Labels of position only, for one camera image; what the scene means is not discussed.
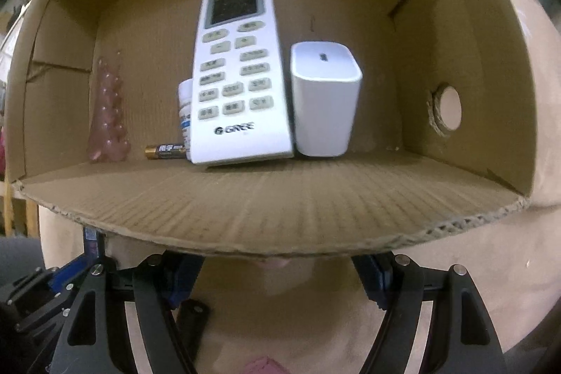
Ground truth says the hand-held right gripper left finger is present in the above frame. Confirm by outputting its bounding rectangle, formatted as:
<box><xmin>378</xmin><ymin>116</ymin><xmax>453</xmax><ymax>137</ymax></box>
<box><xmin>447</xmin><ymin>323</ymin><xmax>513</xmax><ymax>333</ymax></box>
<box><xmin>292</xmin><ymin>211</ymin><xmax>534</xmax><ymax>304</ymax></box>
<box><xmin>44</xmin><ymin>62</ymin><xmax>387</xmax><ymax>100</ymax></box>
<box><xmin>55</xmin><ymin>252</ymin><xmax>206</xmax><ymax>374</ymax></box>

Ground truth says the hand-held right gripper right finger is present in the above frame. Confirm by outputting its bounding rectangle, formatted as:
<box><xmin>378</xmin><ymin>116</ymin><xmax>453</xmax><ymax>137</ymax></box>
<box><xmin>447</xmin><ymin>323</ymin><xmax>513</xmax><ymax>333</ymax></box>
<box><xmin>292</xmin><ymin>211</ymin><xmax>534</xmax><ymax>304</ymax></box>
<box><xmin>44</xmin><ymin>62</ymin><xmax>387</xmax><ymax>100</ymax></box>
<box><xmin>351</xmin><ymin>252</ymin><xmax>509</xmax><ymax>374</ymax></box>

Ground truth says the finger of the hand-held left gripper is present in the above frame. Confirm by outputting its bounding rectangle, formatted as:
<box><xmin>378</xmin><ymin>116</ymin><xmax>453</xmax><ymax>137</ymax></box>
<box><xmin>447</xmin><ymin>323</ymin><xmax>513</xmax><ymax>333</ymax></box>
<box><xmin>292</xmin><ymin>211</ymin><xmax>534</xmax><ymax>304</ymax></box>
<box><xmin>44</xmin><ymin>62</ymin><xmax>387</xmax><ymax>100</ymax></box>
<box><xmin>55</xmin><ymin>226</ymin><xmax>108</xmax><ymax>291</ymax></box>

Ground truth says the cardboard box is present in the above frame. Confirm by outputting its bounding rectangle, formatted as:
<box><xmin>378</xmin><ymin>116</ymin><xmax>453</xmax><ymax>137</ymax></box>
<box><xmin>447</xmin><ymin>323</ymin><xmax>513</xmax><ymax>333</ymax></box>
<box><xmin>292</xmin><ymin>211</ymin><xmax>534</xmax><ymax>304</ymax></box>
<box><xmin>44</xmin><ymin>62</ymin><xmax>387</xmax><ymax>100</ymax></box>
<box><xmin>4</xmin><ymin>0</ymin><xmax>541</xmax><ymax>258</ymax></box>

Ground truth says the black gold battery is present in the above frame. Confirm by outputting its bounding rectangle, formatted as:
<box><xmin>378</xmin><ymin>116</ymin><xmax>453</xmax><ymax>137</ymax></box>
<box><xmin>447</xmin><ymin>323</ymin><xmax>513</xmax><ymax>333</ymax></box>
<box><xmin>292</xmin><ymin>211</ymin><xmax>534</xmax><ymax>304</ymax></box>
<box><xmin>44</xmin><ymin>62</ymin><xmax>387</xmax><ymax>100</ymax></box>
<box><xmin>145</xmin><ymin>143</ymin><xmax>188</xmax><ymax>161</ymax></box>

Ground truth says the pink beaded ornament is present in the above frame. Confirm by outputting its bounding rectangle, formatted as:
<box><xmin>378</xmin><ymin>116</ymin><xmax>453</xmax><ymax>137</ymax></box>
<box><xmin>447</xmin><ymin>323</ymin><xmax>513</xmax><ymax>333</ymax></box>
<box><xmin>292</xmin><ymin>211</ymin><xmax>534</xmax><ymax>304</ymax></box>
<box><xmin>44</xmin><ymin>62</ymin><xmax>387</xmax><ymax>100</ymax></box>
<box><xmin>88</xmin><ymin>51</ymin><xmax>131</xmax><ymax>163</ymax></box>

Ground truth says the white pill bottle blue label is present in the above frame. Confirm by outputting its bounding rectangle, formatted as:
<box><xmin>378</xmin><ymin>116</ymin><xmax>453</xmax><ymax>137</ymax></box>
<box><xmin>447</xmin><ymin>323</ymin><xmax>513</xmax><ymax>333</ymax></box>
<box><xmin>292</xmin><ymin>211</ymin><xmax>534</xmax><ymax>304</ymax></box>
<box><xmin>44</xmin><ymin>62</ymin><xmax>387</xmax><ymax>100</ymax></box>
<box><xmin>177</xmin><ymin>79</ymin><xmax>196</xmax><ymax>153</ymax></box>

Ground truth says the white charger block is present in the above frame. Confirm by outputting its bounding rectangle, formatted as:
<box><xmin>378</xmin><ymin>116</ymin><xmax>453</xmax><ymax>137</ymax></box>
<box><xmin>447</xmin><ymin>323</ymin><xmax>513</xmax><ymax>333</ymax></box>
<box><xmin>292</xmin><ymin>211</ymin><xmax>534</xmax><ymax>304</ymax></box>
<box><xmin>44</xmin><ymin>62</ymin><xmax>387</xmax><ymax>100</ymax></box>
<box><xmin>289</xmin><ymin>41</ymin><xmax>364</xmax><ymax>158</ymax></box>

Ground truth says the white remote control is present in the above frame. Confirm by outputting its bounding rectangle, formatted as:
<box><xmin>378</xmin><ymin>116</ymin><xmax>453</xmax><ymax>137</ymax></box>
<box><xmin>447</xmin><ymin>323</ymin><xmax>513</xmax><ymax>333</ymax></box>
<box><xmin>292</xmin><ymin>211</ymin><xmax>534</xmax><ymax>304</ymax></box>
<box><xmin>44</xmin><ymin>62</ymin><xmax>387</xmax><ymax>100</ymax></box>
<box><xmin>186</xmin><ymin>0</ymin><xmax>295</xmax><ymax>166</ymax></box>

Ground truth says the person's grey trouser leg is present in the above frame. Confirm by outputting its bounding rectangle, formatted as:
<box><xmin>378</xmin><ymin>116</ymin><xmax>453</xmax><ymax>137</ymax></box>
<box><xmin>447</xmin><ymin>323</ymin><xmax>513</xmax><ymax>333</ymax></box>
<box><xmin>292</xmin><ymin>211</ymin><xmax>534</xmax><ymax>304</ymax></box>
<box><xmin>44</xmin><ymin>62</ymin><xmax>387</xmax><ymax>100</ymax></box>
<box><xmin>0</xmin><ymin>236</ymin><xmax>47</xmax><ymax>283</ymax></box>

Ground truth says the yellow wooden stool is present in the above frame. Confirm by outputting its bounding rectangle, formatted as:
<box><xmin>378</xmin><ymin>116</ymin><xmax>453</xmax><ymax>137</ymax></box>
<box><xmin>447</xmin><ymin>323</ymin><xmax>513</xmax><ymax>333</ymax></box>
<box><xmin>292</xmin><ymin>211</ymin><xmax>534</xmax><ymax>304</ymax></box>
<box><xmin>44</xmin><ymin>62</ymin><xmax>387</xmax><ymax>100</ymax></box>
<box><xmin>0</xmin><ymin>177</ymin><xmax>29</xmax><ymax>237</ymax></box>

